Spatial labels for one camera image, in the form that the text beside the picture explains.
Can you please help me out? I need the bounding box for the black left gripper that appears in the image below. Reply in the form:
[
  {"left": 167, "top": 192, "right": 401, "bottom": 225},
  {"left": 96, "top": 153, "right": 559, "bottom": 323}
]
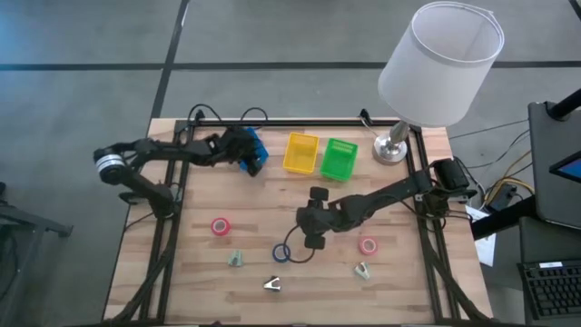
[{"left": 212, "top": 125, "right": 265, "bottom": 178}]

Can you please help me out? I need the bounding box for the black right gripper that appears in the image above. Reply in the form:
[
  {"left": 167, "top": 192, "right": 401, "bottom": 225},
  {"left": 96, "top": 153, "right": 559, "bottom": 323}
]
[{"left": 295, "top": 185, "right": 340, "bottom": 251}]

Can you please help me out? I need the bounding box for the red tape roll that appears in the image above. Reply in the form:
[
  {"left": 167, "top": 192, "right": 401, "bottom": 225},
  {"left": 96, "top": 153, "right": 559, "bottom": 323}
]
[
  {"left": 210, "top": 216, "right": 232, "bottom": 237},
  {"left": 358, "top": 235, "right": 379, "bottom": 257}
]

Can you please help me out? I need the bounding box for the blue tape roll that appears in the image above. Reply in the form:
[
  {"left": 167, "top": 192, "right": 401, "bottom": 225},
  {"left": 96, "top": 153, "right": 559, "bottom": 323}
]
[{"left": 271, "top": 243, "right": 292, "bottom": 264}]

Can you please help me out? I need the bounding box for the blue plastic basket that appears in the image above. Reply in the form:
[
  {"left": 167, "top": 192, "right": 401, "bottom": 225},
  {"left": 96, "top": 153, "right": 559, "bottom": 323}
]
[{"left": 239, "top": 126, "right": 270, "bottom": 176}]

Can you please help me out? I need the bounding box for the yellow plastic basket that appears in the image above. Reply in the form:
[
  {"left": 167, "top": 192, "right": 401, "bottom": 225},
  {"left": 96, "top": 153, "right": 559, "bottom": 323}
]
[{"left": 281, "top": 132, "right": 320, "bottom": 175}]

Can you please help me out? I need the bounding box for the green plastic basket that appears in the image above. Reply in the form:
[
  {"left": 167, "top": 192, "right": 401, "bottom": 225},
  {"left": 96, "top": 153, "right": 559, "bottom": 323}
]
[{"left": 319, "top": 137, "right": 359, "bottom": 183}]

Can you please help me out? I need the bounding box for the white paper sheet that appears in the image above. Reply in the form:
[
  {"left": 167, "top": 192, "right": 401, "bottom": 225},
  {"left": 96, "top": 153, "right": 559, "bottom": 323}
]
[{"left": 465, "top": 204, "right": 498, "bottom": 268}]

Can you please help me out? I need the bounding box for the black stand beam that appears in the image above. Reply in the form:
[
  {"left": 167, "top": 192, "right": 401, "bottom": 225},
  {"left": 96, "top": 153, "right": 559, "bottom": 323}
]
[{"left": 469, "top": 194, "right": 537, "bottom": 242}]

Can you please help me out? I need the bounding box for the silver table lamp white shade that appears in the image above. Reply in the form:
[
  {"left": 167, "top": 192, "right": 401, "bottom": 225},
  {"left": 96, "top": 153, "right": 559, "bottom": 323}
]
[{"left": 371, "top": 0, "right": 506, "bottom": 166}]

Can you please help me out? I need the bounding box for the grey side stand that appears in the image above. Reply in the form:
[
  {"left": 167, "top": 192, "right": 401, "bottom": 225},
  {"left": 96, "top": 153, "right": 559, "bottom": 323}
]
[{"left": 527, "top": 100, "right": 581, "bottom": 231}]

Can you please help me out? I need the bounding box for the black tripod stand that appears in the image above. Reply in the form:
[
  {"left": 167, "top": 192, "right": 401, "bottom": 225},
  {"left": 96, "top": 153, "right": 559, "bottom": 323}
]
[{"left": 0, "top": 181, "right": 74, "bottom": 319}]

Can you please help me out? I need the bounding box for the black keyboard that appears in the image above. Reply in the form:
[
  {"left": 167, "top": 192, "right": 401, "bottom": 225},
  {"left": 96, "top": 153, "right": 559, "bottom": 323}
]
[{"left": 517, "top": 261, "right": 581, "bottom": 322}]

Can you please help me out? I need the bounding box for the black tablet screen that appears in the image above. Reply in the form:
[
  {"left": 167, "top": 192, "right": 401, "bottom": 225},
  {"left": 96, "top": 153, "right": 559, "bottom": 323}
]
[{"left": 547, "top": 151, "right": 581, "bottom": 183}]

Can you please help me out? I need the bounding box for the black pole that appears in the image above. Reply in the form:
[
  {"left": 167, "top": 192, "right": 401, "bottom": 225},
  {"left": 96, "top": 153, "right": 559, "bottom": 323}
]
[{"left": 546, "top": 87, "right": 581, "bottom": 122}]

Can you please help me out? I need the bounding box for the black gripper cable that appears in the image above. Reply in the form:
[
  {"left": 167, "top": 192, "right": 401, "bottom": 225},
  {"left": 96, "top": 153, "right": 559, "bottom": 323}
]
[{"left": 283, "top": 224, "right": 319, "bottom": 264}]

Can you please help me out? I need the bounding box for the black metal table frame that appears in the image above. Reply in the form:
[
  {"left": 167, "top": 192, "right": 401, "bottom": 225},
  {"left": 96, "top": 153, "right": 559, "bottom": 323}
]
[{"left": 102, "top": 116, "right": 496, "bottom": 326}]

